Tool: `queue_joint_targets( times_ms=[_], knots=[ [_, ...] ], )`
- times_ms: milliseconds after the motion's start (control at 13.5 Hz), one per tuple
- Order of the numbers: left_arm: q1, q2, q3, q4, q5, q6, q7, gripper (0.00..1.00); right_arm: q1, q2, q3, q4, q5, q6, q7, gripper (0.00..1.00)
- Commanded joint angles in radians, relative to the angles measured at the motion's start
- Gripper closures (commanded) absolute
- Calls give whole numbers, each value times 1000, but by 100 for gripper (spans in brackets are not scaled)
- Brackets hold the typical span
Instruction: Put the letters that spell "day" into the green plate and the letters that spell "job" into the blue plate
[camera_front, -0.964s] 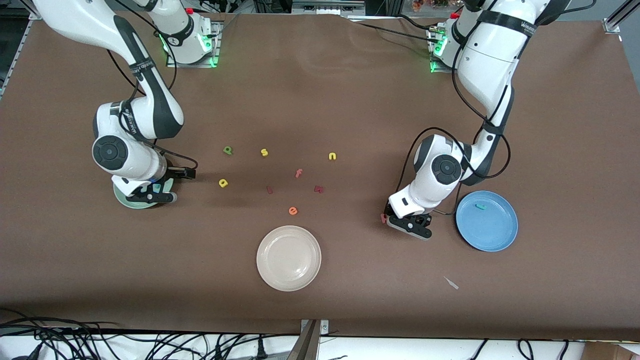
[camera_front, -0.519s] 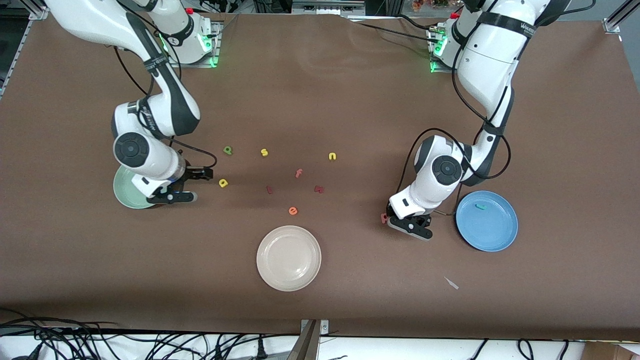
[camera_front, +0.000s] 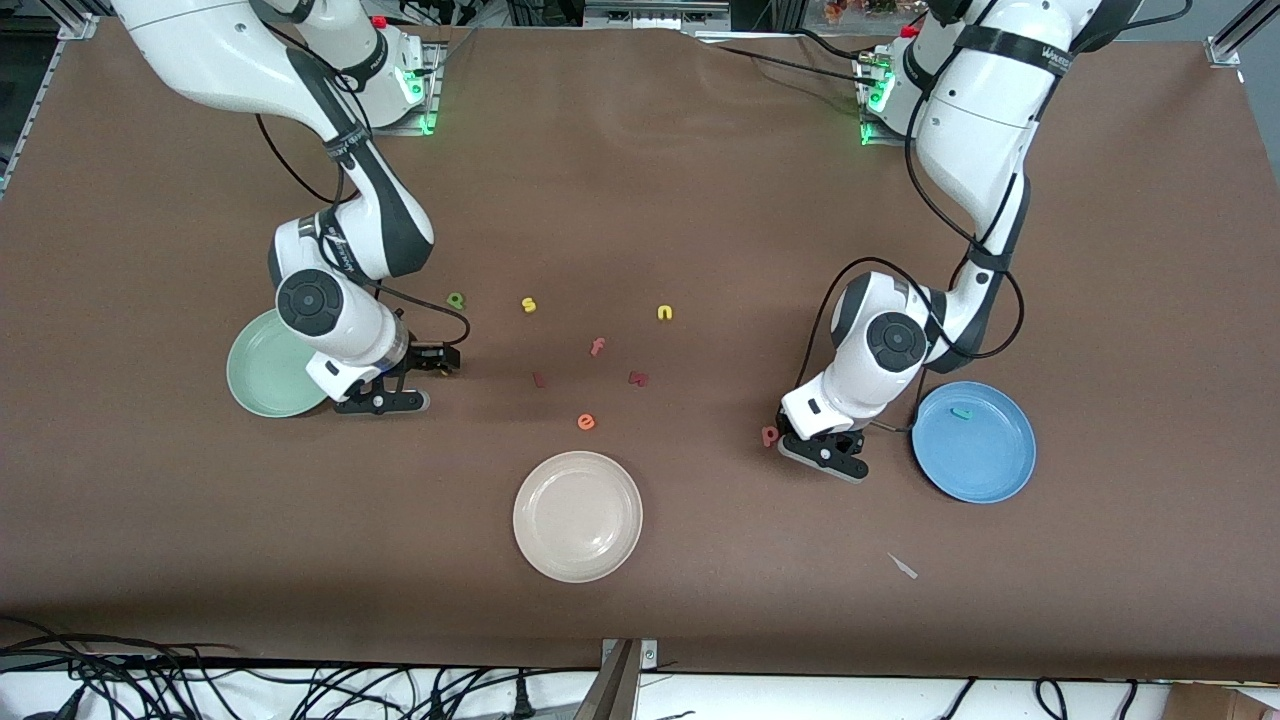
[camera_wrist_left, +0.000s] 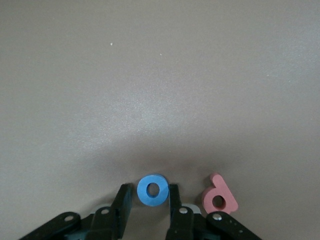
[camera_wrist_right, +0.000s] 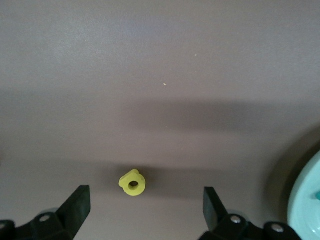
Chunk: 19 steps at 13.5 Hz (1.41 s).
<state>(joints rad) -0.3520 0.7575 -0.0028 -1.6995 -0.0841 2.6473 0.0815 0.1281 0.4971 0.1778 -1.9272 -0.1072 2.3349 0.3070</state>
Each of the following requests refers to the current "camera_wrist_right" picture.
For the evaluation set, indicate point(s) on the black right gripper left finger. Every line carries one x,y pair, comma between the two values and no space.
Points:
50,225

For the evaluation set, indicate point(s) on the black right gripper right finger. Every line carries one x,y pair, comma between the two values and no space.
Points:
235,227

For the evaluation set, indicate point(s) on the yellow foam letter a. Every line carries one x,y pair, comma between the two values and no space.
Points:
125,186

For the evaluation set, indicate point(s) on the green plate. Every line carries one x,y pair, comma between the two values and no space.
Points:
307,212

